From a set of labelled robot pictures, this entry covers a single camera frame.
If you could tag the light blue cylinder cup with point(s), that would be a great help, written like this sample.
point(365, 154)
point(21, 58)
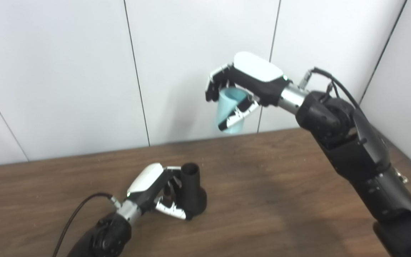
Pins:
point(227, 105)

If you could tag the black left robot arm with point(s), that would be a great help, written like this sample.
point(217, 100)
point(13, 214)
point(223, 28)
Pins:
point(102, 235)

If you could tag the white and black right hand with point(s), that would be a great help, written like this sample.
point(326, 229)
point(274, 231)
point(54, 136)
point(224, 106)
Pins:
point(259, 78)

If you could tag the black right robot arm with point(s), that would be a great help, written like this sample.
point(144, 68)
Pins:
point(355, 150)

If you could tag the black funnel-shaped nozzle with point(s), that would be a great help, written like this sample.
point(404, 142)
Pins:
point(193, 192)

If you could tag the white and black left hand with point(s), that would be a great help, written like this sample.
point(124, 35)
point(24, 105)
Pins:
point(145, 185)

